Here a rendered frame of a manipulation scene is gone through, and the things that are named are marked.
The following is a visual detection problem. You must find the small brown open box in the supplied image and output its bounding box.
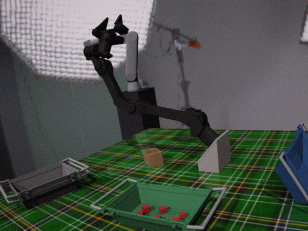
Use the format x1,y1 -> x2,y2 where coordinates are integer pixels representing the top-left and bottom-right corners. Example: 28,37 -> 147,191
143,148 -> 164,168

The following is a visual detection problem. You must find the green plastic tray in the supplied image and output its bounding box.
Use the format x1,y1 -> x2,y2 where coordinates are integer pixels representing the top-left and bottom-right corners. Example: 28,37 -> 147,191
95,180 -> 221,231

